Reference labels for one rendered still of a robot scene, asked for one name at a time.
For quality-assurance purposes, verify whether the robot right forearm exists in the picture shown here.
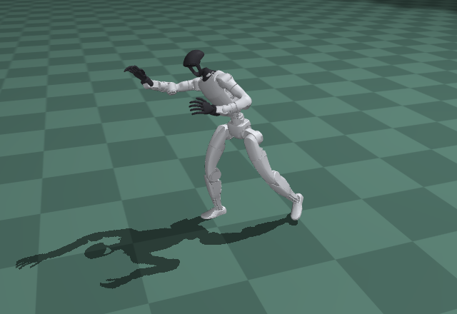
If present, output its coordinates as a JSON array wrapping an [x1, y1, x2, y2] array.
[[143, 80, 173, 92]]

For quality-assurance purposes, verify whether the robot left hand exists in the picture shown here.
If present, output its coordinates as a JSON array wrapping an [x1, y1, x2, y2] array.
[[189, 97, 220, 116]]

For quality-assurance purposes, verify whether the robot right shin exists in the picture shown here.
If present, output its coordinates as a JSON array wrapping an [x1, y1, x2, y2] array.
[[204, 175, 222, 211]]

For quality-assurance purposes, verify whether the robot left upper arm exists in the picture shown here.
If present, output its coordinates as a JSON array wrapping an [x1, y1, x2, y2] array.
[[216, 73, 252, 110]]

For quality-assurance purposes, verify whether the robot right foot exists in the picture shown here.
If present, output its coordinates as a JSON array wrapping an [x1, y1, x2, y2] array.
[[201, 206, 226, 219]]

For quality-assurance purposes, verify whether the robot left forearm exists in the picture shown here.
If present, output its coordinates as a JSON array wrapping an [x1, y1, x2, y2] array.
[[216, 96, 251, 116]]

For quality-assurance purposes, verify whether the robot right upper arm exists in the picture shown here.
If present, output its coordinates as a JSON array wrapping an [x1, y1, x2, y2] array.
[[166, 77, 200, 96]]

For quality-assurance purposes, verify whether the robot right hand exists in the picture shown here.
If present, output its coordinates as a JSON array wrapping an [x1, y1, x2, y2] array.
[[124, 66, 154, 86]]

